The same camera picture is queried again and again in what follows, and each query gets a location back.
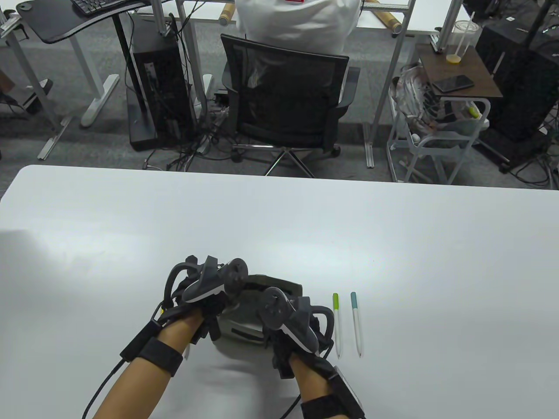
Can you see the person's right hand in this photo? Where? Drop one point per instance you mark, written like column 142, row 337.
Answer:
column 281, row 353

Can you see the person's left hand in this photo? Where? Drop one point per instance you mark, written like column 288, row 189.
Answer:
column 212, row 312

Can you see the green fabric pencil case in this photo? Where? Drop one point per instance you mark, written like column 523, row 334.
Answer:
column 244, row 321

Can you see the plain white twist pen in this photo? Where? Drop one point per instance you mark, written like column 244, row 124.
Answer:
column 187, row 352

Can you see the green capped white twist pen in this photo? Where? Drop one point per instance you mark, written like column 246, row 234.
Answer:
column 336, row 323

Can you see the blue capped white twist pen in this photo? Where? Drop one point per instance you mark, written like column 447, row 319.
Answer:
column 356, row 323

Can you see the person's right forearm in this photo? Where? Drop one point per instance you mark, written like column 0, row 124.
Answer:
column 305, row 379

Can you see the person's left forearm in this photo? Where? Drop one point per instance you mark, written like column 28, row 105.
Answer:
column 139, row 384

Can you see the black tracking controller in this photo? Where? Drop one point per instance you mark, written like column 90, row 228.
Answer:
column 273, row 305
column 236, row 275

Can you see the black sensor module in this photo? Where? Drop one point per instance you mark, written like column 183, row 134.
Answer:
column 139, row 340
column 345, row 388

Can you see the black mesh office chair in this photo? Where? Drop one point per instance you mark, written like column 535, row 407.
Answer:
column 284, row 104

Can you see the black computer tower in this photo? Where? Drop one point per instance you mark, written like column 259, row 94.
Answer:
column 153, row 65

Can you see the white sneaker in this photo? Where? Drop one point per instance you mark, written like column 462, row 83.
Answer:
column 37, row 94

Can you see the clear plastic bag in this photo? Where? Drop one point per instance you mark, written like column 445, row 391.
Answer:
column 408, row 94

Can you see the cardboard tube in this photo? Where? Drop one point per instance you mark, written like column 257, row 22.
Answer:
column 227, row 14
column 386, row 19

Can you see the yellow green marker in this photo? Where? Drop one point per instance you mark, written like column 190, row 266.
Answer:
column 474, row 112

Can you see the black smartphone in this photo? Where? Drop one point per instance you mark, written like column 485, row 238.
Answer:
column 454, row 83

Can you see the black keyboard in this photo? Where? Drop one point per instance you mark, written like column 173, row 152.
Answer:
column 91, row 5

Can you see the black curved desk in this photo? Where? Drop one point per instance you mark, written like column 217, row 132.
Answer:
column 52, row 22

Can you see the brown top side table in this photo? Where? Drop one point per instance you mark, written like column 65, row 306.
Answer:
column 471, row 70

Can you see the large black equipment case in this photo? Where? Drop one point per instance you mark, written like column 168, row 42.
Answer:
column 524, row 87

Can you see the clear plastic cup with straw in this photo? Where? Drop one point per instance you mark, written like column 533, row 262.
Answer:
column 463, row 39

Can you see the aluminium frame post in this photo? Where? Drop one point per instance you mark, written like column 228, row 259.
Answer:
column 162, row 17
column 450, row 22

